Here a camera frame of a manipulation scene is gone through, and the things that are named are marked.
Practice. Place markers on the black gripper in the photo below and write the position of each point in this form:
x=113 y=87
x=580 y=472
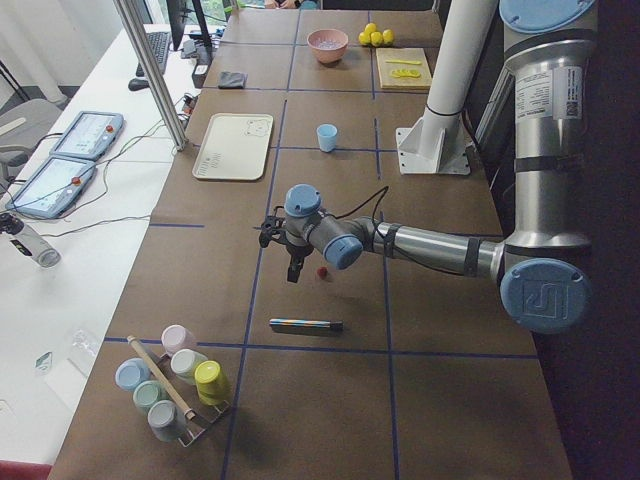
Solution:
x=296 y=251

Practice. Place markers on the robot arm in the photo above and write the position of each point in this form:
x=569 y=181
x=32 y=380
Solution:
x=537 y=267

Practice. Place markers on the light blue cup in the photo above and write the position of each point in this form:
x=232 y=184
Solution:
x=327 y=137

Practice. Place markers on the pink cup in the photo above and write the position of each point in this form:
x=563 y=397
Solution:
x=177 y=337

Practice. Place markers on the white cup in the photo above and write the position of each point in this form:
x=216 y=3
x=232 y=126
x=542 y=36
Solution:
x=184 y=362

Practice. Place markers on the yellow-green cup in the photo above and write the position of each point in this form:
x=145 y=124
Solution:
x=212 y=385

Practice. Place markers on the blue cup on rack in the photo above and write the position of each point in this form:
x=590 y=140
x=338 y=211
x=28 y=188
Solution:
x=131 y=373

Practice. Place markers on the green cup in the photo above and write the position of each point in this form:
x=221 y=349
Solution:
x=147 y=394

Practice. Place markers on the grey cup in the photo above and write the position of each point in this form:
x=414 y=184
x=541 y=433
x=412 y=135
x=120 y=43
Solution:
x=166 y=421

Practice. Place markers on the pile of clear ice cubes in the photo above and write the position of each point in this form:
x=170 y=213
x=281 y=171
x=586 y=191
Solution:
x=326 y=44

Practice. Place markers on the steel muddler black tip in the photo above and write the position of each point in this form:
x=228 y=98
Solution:
x=305 y=326

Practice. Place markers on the cream bear tray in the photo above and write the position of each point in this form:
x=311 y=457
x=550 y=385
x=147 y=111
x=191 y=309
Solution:
x=234 y=148

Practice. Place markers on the grey folded cloth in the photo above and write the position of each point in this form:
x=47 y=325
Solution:
x=232 y=80

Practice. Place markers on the lemon slices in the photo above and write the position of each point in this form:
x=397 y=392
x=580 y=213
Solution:
x=405 y=73

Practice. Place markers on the wooden cutting board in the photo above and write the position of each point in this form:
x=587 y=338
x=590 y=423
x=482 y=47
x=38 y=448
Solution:
x=387 y=82

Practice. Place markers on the pink bowl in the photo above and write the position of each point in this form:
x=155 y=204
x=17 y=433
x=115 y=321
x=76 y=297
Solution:
x=328 y=56

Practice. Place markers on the yellow plastic knife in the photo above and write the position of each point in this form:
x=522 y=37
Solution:
x=403 y=61

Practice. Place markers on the teach pendant far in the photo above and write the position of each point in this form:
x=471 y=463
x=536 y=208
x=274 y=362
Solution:
x=90 y=135

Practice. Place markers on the teach pendant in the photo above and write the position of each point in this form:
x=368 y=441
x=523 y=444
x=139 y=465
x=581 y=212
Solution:
x=53 y=187
x=90 y=135

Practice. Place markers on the teach pendant near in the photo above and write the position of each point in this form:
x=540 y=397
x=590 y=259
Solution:
x=53 y=187

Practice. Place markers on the black keyboard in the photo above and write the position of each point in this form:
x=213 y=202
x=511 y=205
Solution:
x=159 y=43

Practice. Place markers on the clear water bottle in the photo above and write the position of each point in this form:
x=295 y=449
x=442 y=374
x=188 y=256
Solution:
x=28 y=242

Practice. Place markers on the aluminium frame post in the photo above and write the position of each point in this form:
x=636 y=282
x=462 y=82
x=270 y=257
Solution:
x=136 y=32

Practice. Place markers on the white wire cup rack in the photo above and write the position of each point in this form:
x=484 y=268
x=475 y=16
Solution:
x=206 y=416

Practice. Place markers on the wooden rack handle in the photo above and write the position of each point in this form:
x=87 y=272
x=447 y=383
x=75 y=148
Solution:
x=151 y=360

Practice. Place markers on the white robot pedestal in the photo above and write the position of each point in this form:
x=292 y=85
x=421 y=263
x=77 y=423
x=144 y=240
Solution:
x=435 y=144

